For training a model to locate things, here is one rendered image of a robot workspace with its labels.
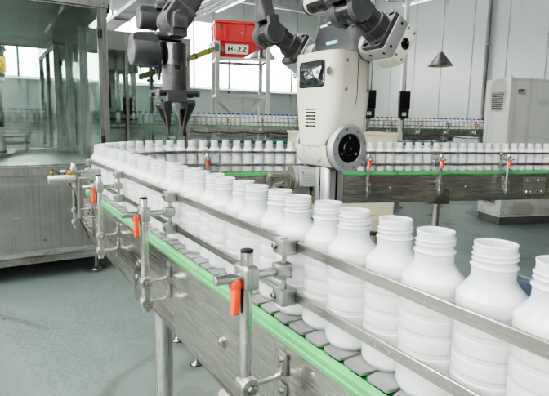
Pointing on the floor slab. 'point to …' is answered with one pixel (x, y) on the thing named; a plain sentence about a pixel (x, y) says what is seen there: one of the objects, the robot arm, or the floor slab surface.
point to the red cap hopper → (234, 37)
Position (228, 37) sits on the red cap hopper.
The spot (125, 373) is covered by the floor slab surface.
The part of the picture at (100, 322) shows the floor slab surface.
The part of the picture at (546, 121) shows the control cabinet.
